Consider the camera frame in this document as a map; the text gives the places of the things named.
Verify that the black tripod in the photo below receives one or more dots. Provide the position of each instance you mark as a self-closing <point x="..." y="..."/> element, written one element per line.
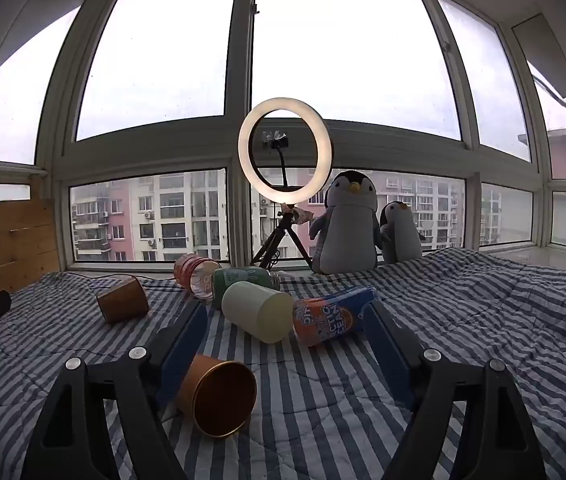
<point x="283" y="230"/>

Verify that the orange and blue printed cup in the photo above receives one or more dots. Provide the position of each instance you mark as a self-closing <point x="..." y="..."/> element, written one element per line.
<point x="330" y="315"/>

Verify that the wooden headboard panel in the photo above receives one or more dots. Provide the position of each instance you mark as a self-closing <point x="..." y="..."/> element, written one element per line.
<point x="10" y="245"/>

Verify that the small grey penguin plush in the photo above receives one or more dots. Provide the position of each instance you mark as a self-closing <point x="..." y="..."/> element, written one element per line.
<point x="402" y="237"/>

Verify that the clear cup with orange print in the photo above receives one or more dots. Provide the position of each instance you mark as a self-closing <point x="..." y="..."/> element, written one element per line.
<point x="195" y="272"/>

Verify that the black phone holder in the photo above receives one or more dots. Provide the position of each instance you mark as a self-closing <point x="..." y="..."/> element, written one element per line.
<point x="275" y="142"/>

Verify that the brown paper cup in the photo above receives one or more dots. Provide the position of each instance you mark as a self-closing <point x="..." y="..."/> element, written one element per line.
<point x="123" y="300"/>
<point x="220" y="397"/>

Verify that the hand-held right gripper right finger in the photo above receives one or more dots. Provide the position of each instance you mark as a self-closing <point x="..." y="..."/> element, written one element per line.
<point x="388" y="342"/>

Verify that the green bottle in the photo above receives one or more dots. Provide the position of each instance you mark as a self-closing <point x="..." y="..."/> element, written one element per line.
<point x="243" y="275"/>

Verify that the white cup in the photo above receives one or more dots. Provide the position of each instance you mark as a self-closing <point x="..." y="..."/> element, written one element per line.
<point x="255" y="310"/>

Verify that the blue striped blanket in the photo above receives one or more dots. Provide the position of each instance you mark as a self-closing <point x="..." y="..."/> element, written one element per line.
<point x="463" y="320"/>

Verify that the white window frame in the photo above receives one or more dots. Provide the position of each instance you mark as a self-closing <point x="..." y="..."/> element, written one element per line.
<point x="243" y="60"/>

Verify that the large grey penguin plush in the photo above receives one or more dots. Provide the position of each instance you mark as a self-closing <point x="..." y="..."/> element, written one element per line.
<point x="345" y="230"/>

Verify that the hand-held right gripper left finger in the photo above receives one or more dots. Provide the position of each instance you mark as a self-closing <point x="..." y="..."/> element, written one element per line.
<point x="183" y="345"/>

